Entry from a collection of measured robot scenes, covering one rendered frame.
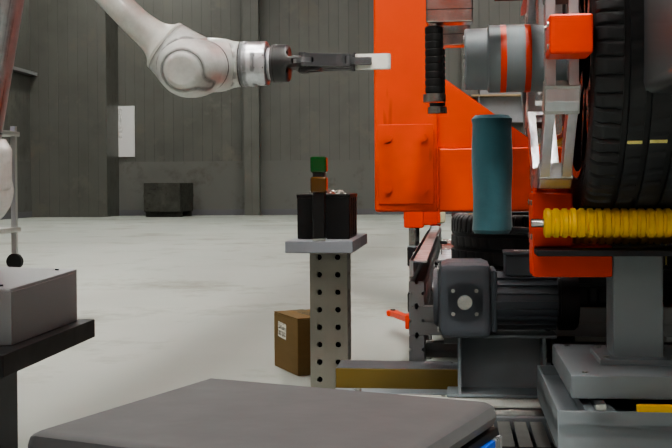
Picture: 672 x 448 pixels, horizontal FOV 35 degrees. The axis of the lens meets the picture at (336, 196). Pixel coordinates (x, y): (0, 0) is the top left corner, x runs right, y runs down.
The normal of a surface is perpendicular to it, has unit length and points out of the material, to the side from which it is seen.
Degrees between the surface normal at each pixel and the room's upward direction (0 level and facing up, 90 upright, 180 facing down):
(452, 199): 90
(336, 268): 90
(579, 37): 90
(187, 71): 104
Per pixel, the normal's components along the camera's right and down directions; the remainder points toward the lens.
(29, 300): 1.00, 0.00
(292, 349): -0.92, 0.01
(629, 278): -0.11, 0.01
